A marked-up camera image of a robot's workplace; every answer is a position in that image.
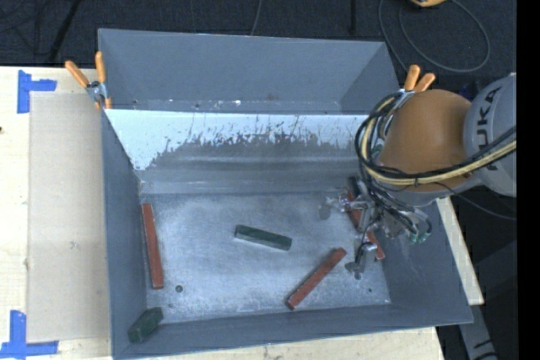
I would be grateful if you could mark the dark green flat block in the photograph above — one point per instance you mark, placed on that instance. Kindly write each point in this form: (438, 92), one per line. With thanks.
(144, 325)
(263, 238)

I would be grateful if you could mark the red-brown flat block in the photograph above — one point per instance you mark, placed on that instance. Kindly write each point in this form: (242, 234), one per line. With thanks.
(152, 244)
(317, 277)

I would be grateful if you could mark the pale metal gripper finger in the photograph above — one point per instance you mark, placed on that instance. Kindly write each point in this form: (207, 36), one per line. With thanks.
(337, 204)
(363, 257)

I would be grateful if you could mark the pale wood flat board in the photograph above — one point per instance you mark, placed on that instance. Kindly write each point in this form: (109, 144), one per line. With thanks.
(63, 215)

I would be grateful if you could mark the grey metal bin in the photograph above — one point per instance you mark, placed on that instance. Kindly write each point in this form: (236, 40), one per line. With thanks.
(236, 265)

